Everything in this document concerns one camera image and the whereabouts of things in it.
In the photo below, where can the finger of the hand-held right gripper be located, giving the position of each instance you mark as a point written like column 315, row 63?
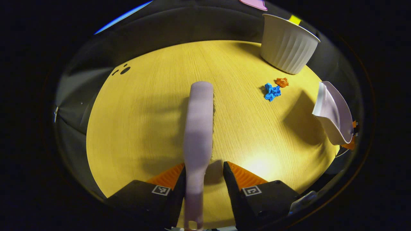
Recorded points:
column 354, row 124
column 350, row 145

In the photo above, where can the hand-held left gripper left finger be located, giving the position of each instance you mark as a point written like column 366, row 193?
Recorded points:
column 178, row 195

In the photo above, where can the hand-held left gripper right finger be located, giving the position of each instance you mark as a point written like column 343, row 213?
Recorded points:
column 232, row 192

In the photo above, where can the pink dustpan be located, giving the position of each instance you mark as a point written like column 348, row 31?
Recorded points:
column 334, row 112

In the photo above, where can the small pink broom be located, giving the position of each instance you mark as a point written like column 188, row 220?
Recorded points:
column 199, row 128

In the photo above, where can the orange paper scrap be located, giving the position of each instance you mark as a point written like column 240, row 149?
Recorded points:
column 282, row 82

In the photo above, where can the blue paper scrap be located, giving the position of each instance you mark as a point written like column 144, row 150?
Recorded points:
column 272, row 92

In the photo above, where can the white ribbed garbage bin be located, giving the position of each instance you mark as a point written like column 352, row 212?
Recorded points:
column 285, row 48

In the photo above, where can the silver cloth clip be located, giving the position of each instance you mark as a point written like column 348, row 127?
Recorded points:
column 56, row 114

